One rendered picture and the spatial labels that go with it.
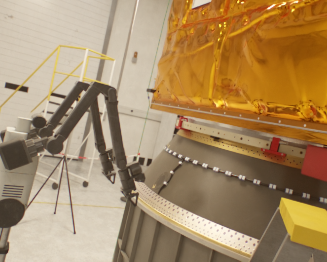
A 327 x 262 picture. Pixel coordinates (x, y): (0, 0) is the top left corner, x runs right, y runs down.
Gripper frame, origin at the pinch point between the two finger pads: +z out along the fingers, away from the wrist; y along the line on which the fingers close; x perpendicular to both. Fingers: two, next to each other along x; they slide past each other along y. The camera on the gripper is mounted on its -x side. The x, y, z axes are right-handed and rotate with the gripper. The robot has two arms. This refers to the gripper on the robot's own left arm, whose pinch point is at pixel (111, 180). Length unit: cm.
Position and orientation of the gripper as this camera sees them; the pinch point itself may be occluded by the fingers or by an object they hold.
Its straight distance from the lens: 241.4
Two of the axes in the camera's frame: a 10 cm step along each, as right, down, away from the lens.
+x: -8.8, 3.2, -3.6
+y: -4.1, -1.2, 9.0
